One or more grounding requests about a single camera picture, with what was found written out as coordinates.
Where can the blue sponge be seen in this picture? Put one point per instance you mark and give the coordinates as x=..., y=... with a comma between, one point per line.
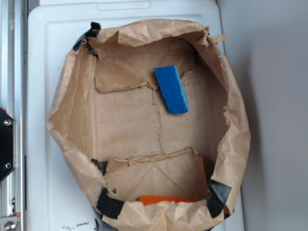
x=172, y=90

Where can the black tape inner left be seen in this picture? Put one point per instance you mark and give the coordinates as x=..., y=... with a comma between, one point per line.
x=100, y=165

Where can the black tape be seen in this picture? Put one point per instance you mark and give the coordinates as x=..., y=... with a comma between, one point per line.
x=109, y=206
x=100, y=165
x=219, y=194
x=91, y=33

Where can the orange object in bag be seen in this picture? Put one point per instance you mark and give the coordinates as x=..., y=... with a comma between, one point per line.
x=153, y=199

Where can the black tape bottom right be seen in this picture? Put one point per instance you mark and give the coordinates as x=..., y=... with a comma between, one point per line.
x=219, y=194

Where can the black tape bottom left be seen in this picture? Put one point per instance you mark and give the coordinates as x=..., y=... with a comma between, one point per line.
x=109, y=206

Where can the black tape top left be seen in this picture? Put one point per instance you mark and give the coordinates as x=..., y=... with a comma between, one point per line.
x=91, y=33

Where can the white plastic bin lid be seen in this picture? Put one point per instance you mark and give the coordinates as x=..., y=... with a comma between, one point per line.
x=55, y=202

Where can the black mounting plate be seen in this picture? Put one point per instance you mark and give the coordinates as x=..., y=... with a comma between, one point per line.
x=7, y=145

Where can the aluminium frame rail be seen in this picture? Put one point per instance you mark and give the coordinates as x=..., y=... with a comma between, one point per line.
x=13, y=67

